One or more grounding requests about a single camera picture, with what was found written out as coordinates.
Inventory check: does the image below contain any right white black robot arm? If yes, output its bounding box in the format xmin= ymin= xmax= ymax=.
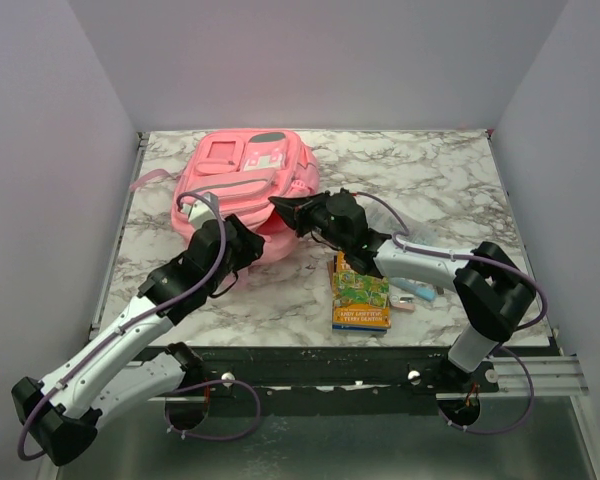
xmin=270 ymin=190 xmax=548 ymax=392

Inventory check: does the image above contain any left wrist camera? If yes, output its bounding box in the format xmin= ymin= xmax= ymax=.
xmin=179 ymin=192 xmax=218 ymax=229

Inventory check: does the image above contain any pink small stapler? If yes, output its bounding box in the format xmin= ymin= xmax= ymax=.
xmin=390 ymin=295 xmax=416 ymax=313

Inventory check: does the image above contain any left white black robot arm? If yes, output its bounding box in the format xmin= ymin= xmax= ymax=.
xmin=11 ymin=215 xmax=265 ymax=466

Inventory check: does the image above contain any orange treehouse book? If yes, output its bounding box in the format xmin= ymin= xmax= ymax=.
xmin=331 ymin=250 xmax=392 ymax=326

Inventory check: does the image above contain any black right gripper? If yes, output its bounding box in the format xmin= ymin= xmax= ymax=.
xmin=270 ymin=191 xmax=351 ymax=253

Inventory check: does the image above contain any pink student backpack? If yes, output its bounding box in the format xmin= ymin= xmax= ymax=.
xmin=130 ymin=129 xmax=321 ymax=266

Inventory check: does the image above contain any aluminium rail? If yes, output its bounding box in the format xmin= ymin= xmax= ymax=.
xmin=129 ymin=353 xmax=591 ymax=401

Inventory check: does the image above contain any clear plastic bag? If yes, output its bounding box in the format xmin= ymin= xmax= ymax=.
xmin=365 ymin=196 xmax=438 ymax=246

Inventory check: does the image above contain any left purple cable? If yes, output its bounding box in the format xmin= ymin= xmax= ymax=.
xmin=18 ymin=192 xmax=262 ymax=461

